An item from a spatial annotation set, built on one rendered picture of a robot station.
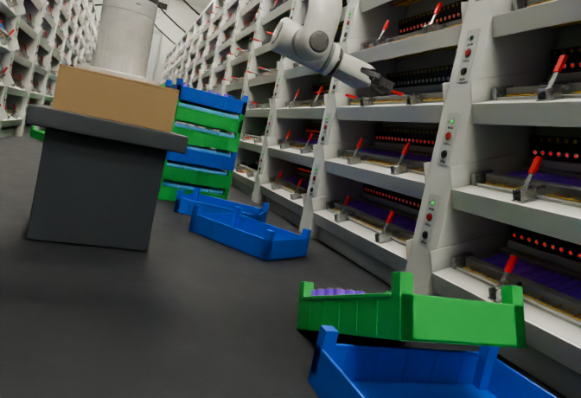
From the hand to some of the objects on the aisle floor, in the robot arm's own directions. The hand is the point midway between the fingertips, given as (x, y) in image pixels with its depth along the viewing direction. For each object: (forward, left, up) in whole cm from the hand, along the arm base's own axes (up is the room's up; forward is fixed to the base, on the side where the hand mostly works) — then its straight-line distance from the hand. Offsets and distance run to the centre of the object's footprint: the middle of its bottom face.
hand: (381, 86), depth 125 cm
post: (+20, -20, -51) cm, 58 cm away
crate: (-30, +52, -53) cm, 80 cm away
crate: (-11, -57, -43) cm, 72 cm away
